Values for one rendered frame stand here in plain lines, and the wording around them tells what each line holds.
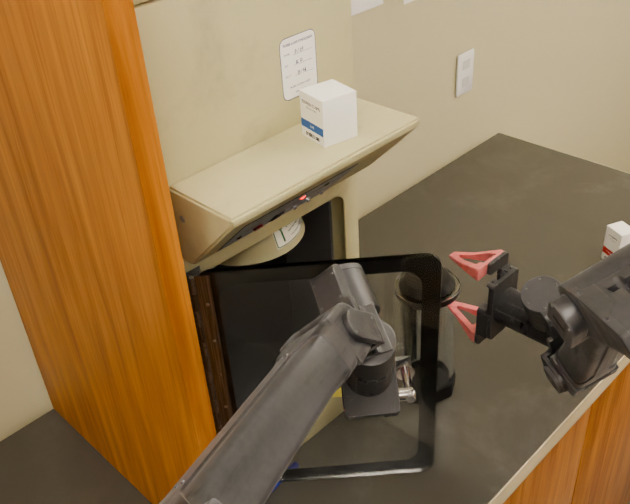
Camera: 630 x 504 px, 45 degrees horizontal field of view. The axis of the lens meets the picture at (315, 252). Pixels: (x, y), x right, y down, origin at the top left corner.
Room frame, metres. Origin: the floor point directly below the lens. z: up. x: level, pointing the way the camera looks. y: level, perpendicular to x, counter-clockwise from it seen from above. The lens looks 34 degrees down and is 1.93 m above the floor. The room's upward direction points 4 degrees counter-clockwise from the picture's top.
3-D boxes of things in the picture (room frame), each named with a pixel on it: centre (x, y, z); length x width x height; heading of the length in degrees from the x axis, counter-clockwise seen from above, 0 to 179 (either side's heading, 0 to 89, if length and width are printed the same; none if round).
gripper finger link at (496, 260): (0.92, -0.24, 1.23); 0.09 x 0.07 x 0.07; 43
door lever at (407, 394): (0.73, -0.08, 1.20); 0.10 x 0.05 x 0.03; 90
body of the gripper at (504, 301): (0.87, -0.29, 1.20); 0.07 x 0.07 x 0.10; 43
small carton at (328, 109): (0.86, -0.03, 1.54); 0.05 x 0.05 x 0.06; 32
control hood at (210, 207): (0.83, 0.01, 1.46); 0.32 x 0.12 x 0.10; 133
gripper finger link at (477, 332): (0.92, -0.24, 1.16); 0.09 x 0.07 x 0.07; 43
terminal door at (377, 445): (0.76, 0.00, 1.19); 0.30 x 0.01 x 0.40; 90
